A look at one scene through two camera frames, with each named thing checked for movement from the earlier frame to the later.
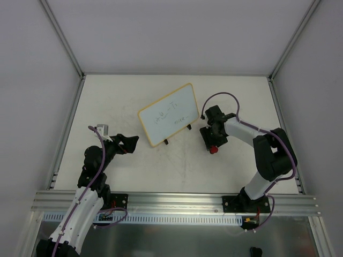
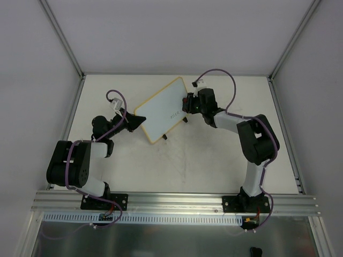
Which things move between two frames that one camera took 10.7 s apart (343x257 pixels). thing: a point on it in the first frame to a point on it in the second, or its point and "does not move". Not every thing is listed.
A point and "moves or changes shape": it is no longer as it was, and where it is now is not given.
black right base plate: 245,204 does not move
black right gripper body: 211,137 to 190,103
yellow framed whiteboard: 169,115 moves or changes shape
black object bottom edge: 256,251 does not move
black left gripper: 119,142 to 128,122
